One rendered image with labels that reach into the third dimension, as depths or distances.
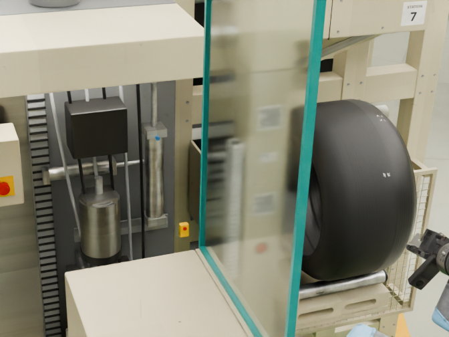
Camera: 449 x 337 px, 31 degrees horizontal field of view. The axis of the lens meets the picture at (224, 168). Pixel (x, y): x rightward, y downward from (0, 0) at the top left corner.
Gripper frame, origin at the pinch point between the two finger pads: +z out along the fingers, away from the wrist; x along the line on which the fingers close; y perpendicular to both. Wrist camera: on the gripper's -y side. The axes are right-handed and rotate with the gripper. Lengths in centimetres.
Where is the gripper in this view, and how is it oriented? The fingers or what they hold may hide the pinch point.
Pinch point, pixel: (409, 249)
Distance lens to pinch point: 251.1
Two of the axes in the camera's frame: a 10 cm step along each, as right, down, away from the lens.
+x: -8.3, -4.5, -3.1
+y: 4.7, -8.8, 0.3
